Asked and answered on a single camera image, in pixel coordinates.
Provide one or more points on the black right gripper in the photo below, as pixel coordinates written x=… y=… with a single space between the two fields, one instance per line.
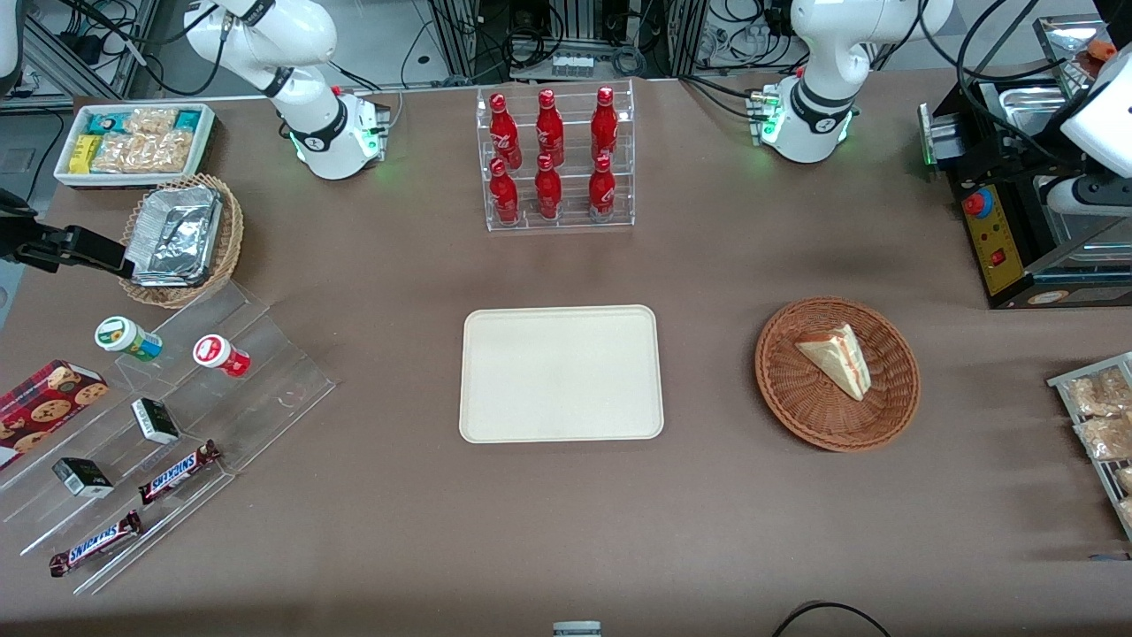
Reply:
x=46 y=245

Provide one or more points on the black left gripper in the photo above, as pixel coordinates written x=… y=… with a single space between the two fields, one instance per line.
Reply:
x=1058 y=145

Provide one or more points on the triangular sandwich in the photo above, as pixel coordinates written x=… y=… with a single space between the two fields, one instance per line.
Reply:
x=840 y=358

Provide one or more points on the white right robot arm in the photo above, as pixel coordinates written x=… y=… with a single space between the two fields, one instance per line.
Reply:
x=318 y=133

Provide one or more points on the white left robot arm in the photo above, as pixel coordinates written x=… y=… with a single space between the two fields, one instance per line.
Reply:
x=818 y=115

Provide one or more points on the aluminium foil tray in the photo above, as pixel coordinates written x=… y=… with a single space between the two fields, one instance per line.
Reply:
x=177 y=234

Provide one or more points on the light wicker basket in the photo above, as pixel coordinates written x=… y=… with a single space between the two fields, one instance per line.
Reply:
x=232 y=239

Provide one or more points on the tray of wrapped pastries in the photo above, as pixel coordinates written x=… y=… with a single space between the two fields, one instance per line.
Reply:
x=1061 y=382

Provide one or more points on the round brown wicker basket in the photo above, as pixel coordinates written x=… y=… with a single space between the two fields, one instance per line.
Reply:
x=796 y=398

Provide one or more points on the cream rectangular tray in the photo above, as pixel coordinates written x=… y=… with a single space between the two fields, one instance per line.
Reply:
x=562 y=376

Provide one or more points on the green lid cup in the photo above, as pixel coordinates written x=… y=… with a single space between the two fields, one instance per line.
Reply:
x=119 y=334

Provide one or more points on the yellow snack packet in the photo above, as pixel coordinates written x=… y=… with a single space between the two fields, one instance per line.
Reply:
x=84 y=155

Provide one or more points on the red emergency button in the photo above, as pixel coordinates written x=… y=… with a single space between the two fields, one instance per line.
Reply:
x=977 y=203

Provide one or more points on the clear cracker packet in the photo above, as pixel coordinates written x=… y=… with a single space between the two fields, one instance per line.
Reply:
x=150 y=121
x=141 y=155

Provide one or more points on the orange fried food piece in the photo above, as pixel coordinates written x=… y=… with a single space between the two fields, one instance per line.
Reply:
x=1102 y=50

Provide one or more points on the black food warmer machine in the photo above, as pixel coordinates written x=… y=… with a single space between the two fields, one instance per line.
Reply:
x=999 y=257

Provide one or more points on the teal snack packet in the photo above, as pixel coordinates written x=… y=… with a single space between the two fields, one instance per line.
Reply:
x=106 y=122
x=187 y=120

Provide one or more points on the white snack bin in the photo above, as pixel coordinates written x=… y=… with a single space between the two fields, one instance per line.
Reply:
x=205 y=141

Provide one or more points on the red lid cup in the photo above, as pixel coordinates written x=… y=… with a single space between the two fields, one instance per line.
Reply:
x=217 y=352

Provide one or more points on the red cookie box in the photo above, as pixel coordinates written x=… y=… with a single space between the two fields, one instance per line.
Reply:
x=44 y=411

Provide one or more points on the small black box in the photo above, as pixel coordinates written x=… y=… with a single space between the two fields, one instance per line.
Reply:
x=82 y=478
x=155 y=420

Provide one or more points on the clear acrylic stepped display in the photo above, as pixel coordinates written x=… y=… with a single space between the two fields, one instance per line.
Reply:
x=274 y=380

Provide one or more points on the Snickers bar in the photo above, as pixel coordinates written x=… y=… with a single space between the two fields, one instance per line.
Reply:
x=93 y=544
x=177 y=473

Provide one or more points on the clear pastry packet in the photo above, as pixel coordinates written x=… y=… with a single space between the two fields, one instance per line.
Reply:
x=1105 y=438
x=1097 y=394

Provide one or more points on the red soda bottle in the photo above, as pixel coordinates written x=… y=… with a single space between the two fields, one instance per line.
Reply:
x=602 y=195
x=504 y=199
x=604 y=128
x=549 y=133
x=504 y=133
x=548 y=195

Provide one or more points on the clear acrylic bottle rack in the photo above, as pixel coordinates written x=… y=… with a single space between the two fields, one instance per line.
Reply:
x=575 y=217

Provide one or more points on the grey power strip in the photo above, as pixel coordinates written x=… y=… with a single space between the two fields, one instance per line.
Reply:
x=572 y=65

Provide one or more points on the small grey device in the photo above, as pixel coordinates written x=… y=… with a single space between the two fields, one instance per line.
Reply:
x=577 y=629

